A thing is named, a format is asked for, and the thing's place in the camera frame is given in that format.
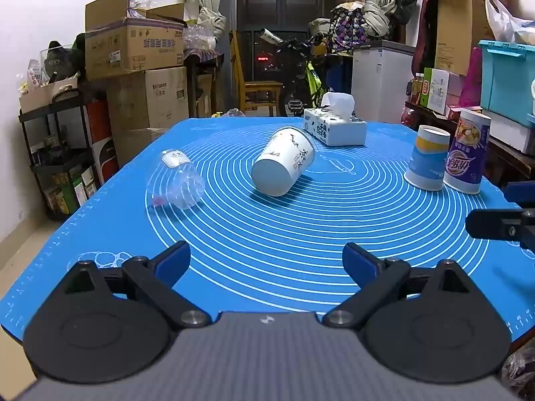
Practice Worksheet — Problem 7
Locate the white carton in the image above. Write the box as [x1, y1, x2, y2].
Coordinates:
[427, 69, 461, 116]

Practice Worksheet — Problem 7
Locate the bag of clear bottles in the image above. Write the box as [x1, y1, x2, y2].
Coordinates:
[183, 22, 219, 51]

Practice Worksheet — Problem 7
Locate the white tissue box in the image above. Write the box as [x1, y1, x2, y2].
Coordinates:
[303, 92, 368, 148]

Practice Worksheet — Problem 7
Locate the pile of clothes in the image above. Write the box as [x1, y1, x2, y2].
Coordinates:
[329, 1, 392, 47]

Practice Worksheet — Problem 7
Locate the black shelf cart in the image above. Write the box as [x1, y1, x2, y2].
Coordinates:
[18, 79, 106, 223]

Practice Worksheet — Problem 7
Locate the black bag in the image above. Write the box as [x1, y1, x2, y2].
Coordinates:
[41, 40, 85, 84]

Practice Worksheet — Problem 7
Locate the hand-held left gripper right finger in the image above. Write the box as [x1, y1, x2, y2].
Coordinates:
[323, 242, 476, 329]

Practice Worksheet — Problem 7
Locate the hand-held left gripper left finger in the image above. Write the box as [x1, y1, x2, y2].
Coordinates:
[62, 241, 212, 330]

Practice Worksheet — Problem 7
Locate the white foam box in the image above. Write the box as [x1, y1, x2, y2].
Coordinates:
[487, 112, 535, 154]

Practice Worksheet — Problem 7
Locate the pink bag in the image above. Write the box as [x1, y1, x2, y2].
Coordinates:
[459, 47, 484, 108]

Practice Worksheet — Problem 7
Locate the white chest freezer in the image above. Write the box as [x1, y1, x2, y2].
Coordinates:
[351, 40, 417, 125]

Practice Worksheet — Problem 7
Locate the red and white box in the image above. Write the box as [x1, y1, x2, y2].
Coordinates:
[86, 100, 120, 185]

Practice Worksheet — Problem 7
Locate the blue and yellow paper cup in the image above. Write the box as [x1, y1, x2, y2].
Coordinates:
[403, 125, 451, 192]

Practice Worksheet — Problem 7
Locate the white paper cup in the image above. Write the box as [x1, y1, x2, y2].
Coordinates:
[251, 126, 316, 198]

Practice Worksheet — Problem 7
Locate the black bicycle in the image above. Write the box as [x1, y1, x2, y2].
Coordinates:
[255, 28, 348, 118]

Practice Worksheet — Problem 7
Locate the purple paper cup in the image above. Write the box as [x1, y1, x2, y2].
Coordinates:
[443, 109, 492, 195]

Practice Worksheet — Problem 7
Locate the large cardboard box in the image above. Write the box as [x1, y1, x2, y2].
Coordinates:
[106, 66, 190, 133]

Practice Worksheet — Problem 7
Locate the clear plastic cup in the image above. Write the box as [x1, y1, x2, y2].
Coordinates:
[146, 148, 206, 210]

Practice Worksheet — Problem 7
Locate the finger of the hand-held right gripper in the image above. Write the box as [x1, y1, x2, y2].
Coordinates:
[503, 181, 535, 209]
[465, 208, 535, 258]

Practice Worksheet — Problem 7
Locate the teal storage bin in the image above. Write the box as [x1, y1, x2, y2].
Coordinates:
[478, 39, 535, 128]

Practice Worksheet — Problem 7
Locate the small cardboard box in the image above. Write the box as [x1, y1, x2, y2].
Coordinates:
[113, 127, 173, 168]

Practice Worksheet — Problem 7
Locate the blue silicone mat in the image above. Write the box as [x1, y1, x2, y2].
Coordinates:
[0, 116, 526, 345]

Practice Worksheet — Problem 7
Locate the beige box on cart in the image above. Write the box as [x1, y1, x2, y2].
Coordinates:
[19, 77, 80, 114]

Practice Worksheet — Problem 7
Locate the wooden chair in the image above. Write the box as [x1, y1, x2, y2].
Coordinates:
[231, 30, 285, 116]

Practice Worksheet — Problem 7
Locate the dark plastic bag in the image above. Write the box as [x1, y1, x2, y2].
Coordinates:
[499, 348, 535, 400]

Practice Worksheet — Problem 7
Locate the green carton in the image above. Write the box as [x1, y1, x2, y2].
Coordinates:
[420, 67, 436, 108]

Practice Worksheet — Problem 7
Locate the open cardboard box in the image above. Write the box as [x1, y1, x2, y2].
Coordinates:
[85, 0, 187, 81]

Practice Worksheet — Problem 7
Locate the white plastic bag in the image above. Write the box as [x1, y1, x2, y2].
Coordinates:
[484, 0, 535, 45]

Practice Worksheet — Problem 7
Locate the tall cardboard box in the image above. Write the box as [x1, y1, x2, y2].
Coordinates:
[435, 0, 496, 77]

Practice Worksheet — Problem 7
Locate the dark red bag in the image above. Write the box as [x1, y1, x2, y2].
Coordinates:
[411, 0, 440, 93]

